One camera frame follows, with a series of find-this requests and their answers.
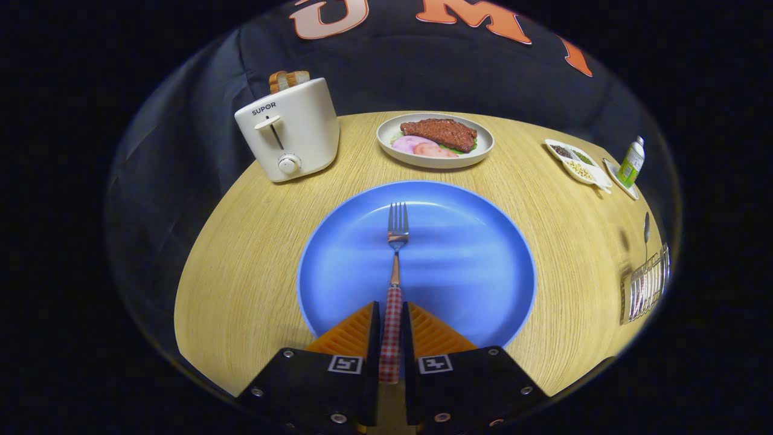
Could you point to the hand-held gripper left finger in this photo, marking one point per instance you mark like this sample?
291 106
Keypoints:
374 338

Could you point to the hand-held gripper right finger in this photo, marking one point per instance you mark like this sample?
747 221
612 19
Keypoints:
407 338

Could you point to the blue round plate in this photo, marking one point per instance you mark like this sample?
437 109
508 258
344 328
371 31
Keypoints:
471 272

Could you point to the beige food plate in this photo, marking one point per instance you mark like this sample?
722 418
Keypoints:
435 162

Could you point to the reddish ham slice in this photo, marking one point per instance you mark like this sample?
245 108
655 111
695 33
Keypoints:
432 151

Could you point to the pale pink ham slice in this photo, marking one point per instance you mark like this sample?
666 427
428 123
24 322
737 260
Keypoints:
406 144

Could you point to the green lettuce leaf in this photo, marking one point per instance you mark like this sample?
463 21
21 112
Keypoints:
471 147

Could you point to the brown steak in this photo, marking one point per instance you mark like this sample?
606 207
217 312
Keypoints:
441 133

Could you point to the cream white toaster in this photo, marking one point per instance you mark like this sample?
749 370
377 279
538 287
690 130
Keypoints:
308 130

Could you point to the yellow soybeans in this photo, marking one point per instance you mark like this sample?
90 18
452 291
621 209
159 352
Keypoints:
580 170

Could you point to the dark red beans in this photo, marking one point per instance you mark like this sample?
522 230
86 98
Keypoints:
561 151

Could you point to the white divided dish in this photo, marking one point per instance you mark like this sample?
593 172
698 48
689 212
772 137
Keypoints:
599 176

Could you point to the green mung beans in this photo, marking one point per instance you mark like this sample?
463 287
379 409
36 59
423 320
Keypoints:
583 157

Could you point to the small white saucer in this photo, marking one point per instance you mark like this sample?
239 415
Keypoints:
613 172

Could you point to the toasted bread slice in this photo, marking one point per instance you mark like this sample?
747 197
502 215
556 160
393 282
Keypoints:
278 81
299 78

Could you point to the green labelled bottle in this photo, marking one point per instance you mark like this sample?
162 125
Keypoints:
631 166

